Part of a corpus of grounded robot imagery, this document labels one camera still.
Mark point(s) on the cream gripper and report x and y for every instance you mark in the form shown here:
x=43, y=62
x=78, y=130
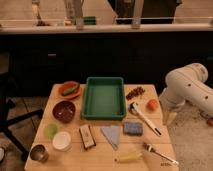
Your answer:
x=168, y=117

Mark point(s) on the orange red apple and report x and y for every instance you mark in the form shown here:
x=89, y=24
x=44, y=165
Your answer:
x=152, y=104

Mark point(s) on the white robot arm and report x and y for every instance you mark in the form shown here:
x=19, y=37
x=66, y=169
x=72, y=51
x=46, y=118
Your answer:
x=186, y=84

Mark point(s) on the dark purple bowl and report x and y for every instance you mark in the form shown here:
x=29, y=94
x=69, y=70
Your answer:
x=64, y=111

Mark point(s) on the silver fork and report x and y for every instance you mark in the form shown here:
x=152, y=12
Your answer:
x=151, y=149

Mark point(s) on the blue sponge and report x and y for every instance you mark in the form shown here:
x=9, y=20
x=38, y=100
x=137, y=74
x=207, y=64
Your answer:
x=133, y=128

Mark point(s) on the yellow banana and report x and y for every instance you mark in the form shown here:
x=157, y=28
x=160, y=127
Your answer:
x=131, y=157

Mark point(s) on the grey blue folded cloth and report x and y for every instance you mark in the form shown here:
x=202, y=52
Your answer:
x=112, y=134

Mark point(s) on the green plastic tray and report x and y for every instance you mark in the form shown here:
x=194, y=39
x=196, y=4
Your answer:
x=104, y=99

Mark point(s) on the dark chocolate bar box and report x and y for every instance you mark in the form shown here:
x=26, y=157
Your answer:
x=87, y=137

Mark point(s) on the green cucumber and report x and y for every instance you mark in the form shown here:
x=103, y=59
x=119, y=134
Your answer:
x=70, y=90

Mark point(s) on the orange plate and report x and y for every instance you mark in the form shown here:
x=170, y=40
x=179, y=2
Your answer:
x=66, y=85

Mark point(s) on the white round lid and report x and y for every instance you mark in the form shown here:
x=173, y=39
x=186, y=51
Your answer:
x=61, y=141

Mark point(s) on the green box on shelf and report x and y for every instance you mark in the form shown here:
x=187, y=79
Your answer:
x=90, y=20

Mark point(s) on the metal cup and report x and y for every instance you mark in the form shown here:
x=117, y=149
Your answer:
x=39, y=153

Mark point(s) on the white black handled tool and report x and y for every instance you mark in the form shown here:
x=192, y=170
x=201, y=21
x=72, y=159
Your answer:
x=134, y=109

